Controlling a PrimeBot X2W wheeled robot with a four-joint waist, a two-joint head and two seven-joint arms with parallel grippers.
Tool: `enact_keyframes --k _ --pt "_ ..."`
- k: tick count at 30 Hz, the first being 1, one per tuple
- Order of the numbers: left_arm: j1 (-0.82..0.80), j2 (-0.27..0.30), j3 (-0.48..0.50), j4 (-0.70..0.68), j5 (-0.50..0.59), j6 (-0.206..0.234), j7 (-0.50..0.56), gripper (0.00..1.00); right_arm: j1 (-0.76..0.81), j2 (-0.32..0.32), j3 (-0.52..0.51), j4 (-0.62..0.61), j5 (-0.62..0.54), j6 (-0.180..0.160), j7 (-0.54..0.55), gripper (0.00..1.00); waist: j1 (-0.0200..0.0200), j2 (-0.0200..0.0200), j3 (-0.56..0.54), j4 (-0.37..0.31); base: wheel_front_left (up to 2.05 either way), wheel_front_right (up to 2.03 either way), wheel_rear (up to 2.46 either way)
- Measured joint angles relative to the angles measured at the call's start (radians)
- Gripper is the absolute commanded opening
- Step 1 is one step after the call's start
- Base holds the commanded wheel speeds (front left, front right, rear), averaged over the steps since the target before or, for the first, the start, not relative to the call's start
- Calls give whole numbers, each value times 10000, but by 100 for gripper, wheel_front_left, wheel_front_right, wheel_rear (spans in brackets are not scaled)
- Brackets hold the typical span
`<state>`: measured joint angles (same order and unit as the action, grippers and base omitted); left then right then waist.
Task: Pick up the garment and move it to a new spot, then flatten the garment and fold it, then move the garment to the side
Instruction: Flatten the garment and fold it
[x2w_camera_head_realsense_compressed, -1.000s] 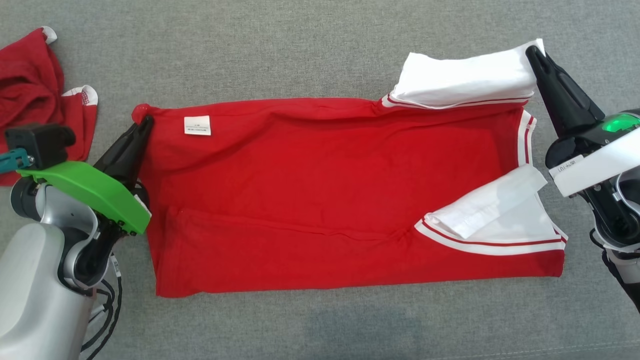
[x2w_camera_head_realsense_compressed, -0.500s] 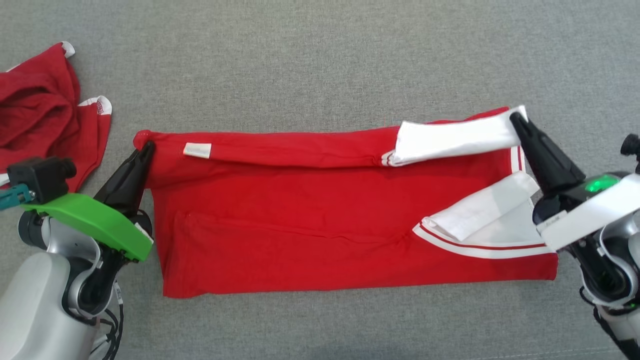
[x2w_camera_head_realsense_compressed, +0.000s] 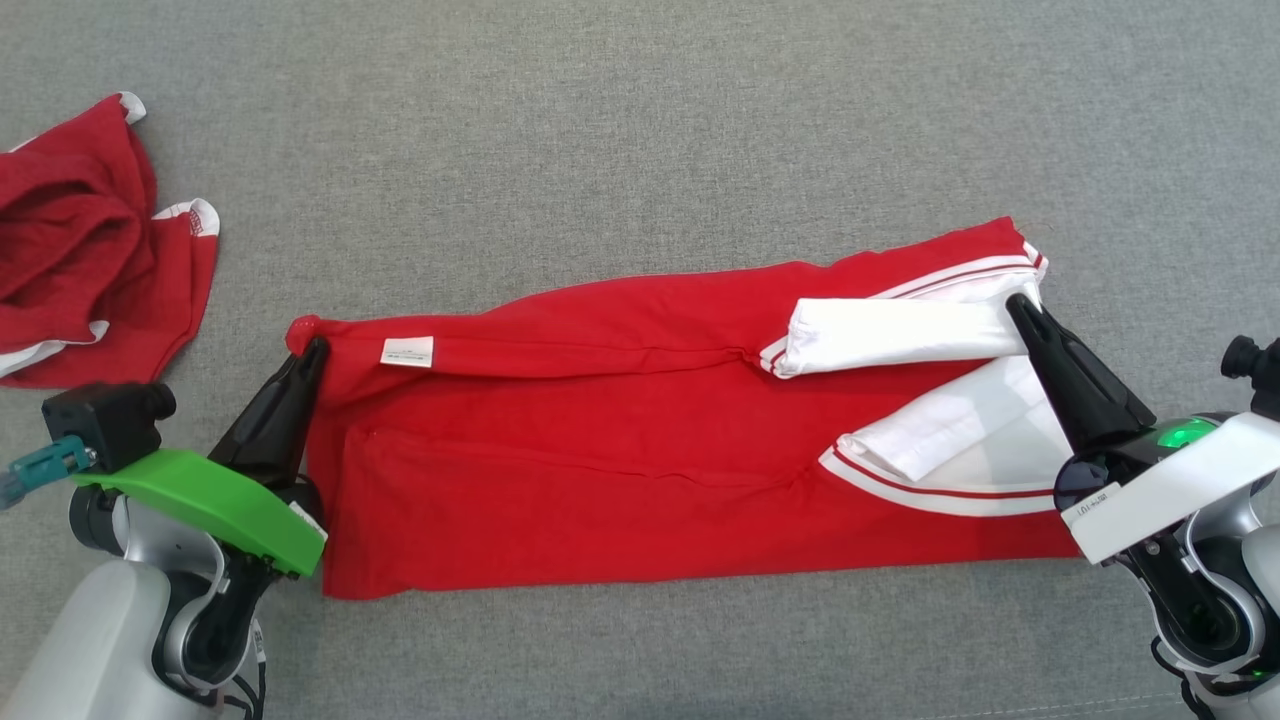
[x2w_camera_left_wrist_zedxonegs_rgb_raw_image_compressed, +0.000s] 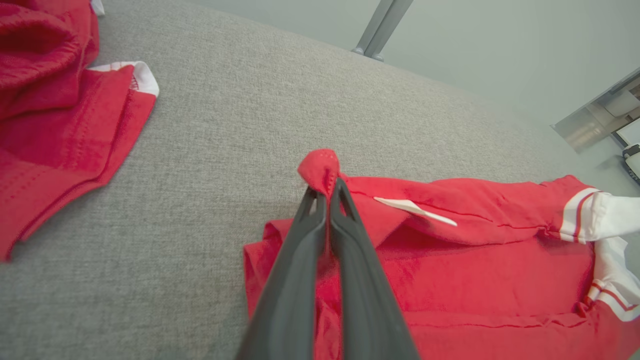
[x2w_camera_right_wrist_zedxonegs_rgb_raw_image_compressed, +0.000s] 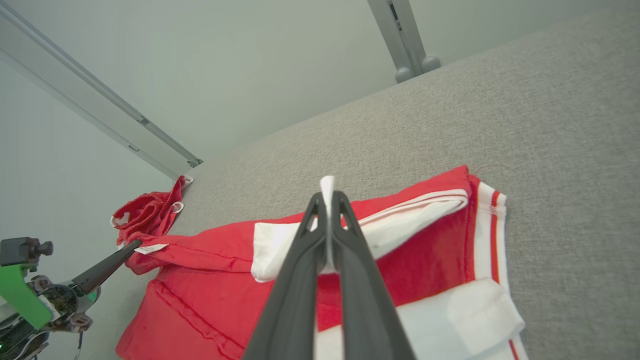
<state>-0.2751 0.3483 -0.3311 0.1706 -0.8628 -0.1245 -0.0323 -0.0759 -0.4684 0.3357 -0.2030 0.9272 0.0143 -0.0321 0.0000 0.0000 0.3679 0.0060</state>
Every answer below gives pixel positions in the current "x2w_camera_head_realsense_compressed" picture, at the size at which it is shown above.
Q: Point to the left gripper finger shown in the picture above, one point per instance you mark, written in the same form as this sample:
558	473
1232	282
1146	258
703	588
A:
255	430
295	440

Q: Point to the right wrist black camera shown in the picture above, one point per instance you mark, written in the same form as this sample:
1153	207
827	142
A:
1260	375

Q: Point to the wrist black camera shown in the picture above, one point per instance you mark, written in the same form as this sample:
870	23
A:
105	420
1260	375

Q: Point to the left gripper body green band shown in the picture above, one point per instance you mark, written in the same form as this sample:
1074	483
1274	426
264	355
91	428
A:
220	500

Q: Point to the red shorts white trim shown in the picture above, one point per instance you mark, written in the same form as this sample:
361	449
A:
80	250

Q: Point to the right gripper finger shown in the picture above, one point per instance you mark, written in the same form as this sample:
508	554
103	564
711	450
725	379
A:
1065	400
1105	400

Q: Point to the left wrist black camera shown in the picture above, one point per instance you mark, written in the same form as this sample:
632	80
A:
105	420

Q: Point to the grey fabric sofa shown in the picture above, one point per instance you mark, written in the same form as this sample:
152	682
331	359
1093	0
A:
600	120

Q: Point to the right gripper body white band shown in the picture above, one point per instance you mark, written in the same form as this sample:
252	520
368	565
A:
1170	490

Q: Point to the red white jersey shirt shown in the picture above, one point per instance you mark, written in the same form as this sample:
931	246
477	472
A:
600	480

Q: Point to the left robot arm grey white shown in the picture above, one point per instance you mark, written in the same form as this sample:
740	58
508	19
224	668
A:
100	640

